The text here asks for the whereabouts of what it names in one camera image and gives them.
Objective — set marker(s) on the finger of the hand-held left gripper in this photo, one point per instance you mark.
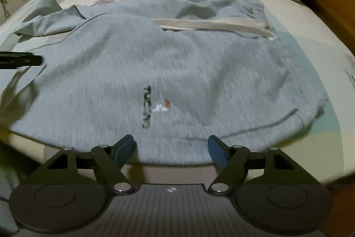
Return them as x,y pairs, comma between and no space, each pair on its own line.
25,60

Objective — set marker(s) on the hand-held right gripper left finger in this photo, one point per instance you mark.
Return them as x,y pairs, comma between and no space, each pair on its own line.
123,152

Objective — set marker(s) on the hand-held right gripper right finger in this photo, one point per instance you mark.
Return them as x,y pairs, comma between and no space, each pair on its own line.
217,153

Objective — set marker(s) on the gray sweatpants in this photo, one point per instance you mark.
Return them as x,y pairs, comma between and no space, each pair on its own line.
180,59

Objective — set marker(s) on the checked bed sheet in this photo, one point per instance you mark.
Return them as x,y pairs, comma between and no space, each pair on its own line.
305,45

